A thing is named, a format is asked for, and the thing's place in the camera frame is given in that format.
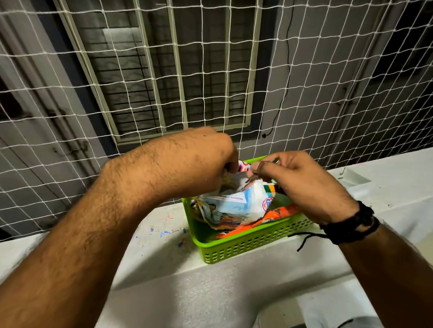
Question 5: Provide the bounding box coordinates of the dark unlit window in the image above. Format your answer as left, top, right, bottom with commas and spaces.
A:
370, 0, 433, 83

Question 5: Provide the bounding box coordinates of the grey outdoor drain pipe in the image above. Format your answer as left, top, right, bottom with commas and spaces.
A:
0, 13, 102, 183

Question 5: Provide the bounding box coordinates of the person's right hand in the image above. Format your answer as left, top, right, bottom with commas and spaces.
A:
247, 150, 360, 225

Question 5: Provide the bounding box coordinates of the barred window with pale frame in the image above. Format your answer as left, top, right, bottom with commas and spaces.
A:
54, 0, 264, 145

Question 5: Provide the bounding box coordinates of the black wrist band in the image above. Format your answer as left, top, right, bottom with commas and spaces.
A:
287, 201, 381, 253

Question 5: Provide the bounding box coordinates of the thin black wall cable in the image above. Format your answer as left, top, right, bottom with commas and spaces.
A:
261, 0, 297, 140

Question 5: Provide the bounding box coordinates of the white window safety net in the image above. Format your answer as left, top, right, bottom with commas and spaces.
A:
0, 0, 433, 242

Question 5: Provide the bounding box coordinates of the person's left hand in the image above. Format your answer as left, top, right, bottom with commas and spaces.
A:
101, 127, 240, 200

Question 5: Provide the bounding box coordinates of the green plastic basket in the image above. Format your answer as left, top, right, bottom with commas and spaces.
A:
182, 155, 315, 265

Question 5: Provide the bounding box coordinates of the person's left forearm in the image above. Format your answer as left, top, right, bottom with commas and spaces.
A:
0, 169, 149, 328

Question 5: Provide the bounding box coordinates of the orange packet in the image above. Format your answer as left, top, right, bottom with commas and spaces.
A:
216, 204, 302, 240

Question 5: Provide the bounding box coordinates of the white blue detergent packet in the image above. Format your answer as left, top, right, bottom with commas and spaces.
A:
193, 160, 277, 231

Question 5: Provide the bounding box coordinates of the person's right forearm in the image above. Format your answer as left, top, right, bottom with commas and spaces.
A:
338, 224, 433, 328

